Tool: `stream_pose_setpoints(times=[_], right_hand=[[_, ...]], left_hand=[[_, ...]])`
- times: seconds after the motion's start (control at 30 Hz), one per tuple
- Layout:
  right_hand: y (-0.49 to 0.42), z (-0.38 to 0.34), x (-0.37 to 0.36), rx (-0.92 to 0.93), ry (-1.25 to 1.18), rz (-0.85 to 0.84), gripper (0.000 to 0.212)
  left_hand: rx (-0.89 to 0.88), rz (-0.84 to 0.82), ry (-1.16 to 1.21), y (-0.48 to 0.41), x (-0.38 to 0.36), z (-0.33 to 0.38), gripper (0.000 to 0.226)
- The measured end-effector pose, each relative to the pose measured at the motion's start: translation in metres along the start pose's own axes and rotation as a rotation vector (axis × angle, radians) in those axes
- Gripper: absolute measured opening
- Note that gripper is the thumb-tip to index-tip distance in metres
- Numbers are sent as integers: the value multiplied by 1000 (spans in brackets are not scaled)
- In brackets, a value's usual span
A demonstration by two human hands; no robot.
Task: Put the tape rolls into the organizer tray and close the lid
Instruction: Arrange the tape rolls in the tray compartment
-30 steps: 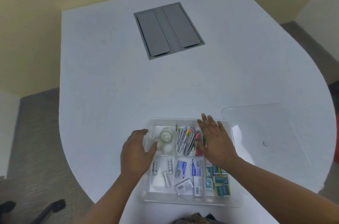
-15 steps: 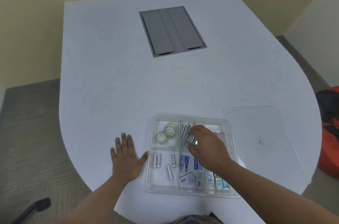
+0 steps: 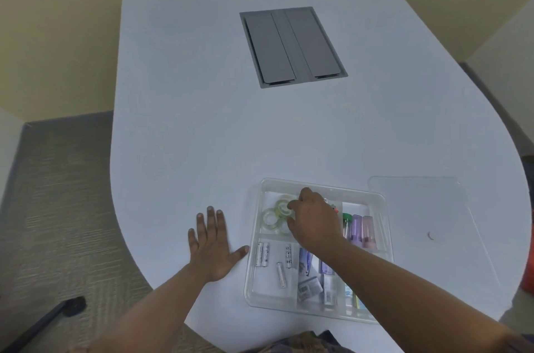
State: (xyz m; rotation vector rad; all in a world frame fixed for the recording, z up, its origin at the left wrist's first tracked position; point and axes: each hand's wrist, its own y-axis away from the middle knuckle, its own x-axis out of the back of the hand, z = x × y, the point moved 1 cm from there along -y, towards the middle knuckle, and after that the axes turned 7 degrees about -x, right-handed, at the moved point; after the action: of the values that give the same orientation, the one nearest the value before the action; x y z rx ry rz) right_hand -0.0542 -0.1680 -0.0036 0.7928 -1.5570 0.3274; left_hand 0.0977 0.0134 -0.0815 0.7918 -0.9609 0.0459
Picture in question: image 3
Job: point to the person's left forearm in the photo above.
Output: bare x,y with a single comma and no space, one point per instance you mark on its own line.
154,315

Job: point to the pile of blue staple boxes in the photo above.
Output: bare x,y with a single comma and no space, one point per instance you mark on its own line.
349,296

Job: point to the person's right hand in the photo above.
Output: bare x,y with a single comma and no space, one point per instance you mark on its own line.
317,223

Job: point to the person's right forearm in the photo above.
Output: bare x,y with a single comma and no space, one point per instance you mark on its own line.
409,298

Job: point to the clear plastic lid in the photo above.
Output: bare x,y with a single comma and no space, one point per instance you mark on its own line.
421,206

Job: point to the white barcode packet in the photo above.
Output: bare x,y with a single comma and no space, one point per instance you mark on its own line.
329,292

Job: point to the person's left hand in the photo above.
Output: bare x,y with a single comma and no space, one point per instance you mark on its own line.
212,252

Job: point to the bundle of pens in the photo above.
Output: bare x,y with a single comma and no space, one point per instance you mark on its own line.
333,208

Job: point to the red and black bag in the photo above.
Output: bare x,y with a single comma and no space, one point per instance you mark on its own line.
529,261

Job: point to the white barcode card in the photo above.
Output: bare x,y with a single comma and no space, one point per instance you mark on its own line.
309,287

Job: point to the blue and white packet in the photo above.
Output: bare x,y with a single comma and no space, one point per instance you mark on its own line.
305,260
325,269

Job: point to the plaid shirt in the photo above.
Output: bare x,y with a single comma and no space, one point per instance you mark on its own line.
304,342

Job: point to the purple tube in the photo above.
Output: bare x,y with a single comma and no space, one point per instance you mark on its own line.
356,228

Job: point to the black chair base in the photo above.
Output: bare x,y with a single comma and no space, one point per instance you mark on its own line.
46,321

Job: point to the clear plastic organizer tray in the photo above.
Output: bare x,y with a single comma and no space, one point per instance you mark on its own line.
267,294

